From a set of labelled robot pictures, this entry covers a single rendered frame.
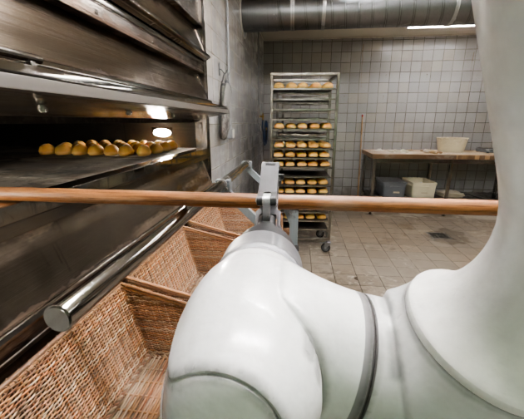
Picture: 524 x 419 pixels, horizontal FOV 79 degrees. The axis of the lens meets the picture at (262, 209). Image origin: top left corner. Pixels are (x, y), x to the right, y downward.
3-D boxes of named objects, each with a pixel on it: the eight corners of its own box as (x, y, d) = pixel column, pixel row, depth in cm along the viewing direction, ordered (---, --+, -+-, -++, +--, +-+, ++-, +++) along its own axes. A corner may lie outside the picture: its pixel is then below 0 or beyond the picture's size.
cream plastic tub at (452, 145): (441, 152, 467) (443, 138, 462) (430, 150, 508) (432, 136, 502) (472, 153, 463) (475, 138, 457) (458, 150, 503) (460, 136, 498)
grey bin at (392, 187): (381, 197, 482) (383, 182, 476) (373, 190, 530) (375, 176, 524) (406, 198, 478) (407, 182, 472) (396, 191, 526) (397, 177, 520)
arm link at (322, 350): (194, 322, 32) (320, 357, 32) (110, 494, 17) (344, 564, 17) (216, 224, 29) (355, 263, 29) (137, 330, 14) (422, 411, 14)
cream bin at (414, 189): (411, 198, 477) (412, 182, 471) (399, 191, 525) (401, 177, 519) (435, 199, 475) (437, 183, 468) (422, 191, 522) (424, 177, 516)
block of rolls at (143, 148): (34, 155, 163) (32, 144, 162) (92, 147, 209) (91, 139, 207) (147, 156, 157) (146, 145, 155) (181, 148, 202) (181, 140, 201)
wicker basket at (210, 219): (187, 268, 172) (184, 219, 164) (215, 233, 226) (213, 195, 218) (277, 273, 166) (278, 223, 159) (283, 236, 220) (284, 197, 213)
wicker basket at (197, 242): (129, 347, 112) (120, 276, 104) (183, 273, 166) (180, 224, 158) (267, 357, 107) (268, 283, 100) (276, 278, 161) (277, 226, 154)
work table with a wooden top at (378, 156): (367, 214, 476) (373, 154, 452) (358, 201, 553) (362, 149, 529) (526, 219, 453) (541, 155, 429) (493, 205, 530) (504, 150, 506)
